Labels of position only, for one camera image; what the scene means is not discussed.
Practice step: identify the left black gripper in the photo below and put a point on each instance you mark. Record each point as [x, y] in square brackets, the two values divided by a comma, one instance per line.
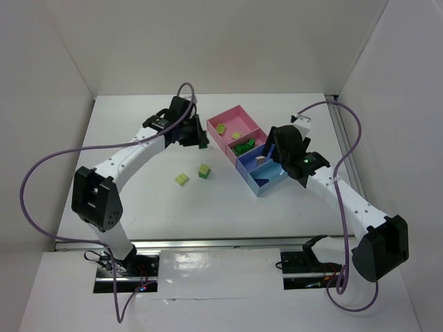
[193, 133]

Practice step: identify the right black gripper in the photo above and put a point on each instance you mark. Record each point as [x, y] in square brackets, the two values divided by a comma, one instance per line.
[270, 140]

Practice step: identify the green long lego brick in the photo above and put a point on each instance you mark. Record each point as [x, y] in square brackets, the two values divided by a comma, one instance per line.
[243, 147]

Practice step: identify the green and yellow lego stack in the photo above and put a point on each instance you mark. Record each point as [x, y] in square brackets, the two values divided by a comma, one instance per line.
[204, 171]

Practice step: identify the dark blue lego plate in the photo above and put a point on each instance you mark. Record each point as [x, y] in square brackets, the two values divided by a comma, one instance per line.
[261, 181]

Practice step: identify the yellow lego brick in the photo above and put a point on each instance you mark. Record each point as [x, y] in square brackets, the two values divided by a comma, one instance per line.
[181, 179]

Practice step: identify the green narrow lego brick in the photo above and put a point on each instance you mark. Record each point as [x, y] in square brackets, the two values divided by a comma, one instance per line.
[237, 152]

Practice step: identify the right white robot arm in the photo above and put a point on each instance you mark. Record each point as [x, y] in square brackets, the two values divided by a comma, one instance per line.
[381, 241]

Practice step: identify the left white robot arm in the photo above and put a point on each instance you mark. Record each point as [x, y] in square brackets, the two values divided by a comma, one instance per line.
[96, 191]

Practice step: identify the small pink container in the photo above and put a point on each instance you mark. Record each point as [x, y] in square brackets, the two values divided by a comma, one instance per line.
[258, 135]

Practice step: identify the large pink container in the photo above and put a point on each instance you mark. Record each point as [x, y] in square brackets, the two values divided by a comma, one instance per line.
[235, 119]

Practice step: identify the small grey white block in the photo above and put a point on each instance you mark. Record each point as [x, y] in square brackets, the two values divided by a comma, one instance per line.
[260, 159]

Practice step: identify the dark blue container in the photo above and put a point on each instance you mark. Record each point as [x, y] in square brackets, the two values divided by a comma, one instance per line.
[246, 163]

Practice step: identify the light blue container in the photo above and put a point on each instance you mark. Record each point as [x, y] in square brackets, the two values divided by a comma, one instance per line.
[270, 170]

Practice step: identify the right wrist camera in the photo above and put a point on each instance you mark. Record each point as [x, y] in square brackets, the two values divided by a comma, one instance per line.
[302, 124]

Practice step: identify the aluminium side rail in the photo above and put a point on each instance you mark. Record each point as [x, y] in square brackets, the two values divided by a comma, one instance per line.
[336, 110]

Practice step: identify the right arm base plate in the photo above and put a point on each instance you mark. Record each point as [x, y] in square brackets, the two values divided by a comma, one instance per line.
[298, 272]

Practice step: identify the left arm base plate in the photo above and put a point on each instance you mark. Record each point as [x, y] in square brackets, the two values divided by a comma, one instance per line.
[143, 275]

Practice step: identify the aluminium front rail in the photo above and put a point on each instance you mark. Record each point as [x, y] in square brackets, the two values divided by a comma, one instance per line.
[222, 243]

